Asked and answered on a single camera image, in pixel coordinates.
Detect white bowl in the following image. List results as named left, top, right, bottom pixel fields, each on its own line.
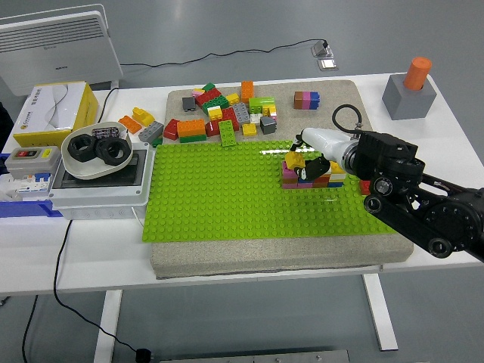
left=60, top=120, right=134, bottom=181

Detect small black terminal part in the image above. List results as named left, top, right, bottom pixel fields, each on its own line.
left=91, top=126, right=120, bottom=139

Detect dark green long brick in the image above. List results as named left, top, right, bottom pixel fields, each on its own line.
left=200, top=95, right=230, bottom=115

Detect multicolour stacked brick tower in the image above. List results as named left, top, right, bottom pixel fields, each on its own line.
left=293, top=90, right=322, bottom=111

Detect black cable with plug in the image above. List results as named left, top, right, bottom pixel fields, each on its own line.
left=52, top=219, right=154, bottom=362

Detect white table leg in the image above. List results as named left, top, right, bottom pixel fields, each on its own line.
left=361, top=273, right=399, bottom=352
left=93, top=290, right=124, bottom=363

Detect white cable tie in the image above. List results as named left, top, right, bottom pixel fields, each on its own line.
left=129, top=206, right=147, bottom=230

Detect lime long toy brick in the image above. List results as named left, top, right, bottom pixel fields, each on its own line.
left=218, top=119, right=239, bottom=147

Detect grey block holder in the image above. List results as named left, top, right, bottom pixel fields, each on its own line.
left=381, top=71, right=438, bottom=122

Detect grey push-button switch box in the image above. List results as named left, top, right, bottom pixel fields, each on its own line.
left=4, top=146, right=62, bottom=179

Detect white electrical enclosure box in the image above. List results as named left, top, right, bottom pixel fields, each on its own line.
left=48, top=141, right=157, bottom=222

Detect large red toy brick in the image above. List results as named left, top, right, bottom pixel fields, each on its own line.
left=194, top=88, right=223, bottom=108

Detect white blue circuit breaker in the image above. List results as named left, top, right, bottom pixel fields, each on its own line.
left=0, top=171, right=54, bottom=202

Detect blue plastic bin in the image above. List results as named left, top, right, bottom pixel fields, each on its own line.
left=0, top=152, right=64, bottom=221

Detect grey long toy brick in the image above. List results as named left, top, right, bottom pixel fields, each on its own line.
left=137, top=121, right=165, bottom=144
left=231, top=102, right=251, bottom=124

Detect large black hex nut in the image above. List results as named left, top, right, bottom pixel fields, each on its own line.
left=67, top=133, right=101, bottom=164
left=94, top=137, right=132, bottom=168

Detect black heater power cable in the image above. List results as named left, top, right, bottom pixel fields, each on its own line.
left=120, top=39, right=328, bottom=70

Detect red sloped toy brick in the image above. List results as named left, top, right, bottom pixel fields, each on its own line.
left=163, top=117, right=181, bottom=142

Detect white panel heater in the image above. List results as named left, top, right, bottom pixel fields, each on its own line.
left=0, top=3, right=125, bottom=98

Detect yellow sloped toy brick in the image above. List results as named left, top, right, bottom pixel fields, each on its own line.
left=132, top=107, right=157, bottom=126

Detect yellow white tissue box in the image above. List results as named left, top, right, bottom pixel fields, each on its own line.
left=12, top=80, right=101, bottom=147

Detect dark grey sloped brick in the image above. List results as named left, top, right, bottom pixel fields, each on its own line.
left=259, top=116, right=278, bottom=135

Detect open metal floor socket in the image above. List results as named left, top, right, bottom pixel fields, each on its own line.
left=310, top=40, right=334, bottom=58

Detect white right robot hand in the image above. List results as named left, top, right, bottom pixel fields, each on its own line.
left=289, top=127, right=349, bottom=182

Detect grey-brown foam mat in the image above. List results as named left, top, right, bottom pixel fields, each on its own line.
left=150, top=79, right=415, bottom=281

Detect green studded baseplate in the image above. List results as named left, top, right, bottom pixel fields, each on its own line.
left=141, top=135, right=396, bottom=244

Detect orange flat toy brick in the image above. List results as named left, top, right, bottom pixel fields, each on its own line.
left=117, top=114, right=143, bottom=135

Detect orange long toy brick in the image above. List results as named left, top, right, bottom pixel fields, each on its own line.
left=176, top=119, right=207, bottom=139
left=240, top=80, right=256, bottom=104

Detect large lime toy brick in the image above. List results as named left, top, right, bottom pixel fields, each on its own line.
left=248, top=96, right=277, bottom=115

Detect orange cylinder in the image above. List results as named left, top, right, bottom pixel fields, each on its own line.
left=402, top=56, right=433, bottom=92

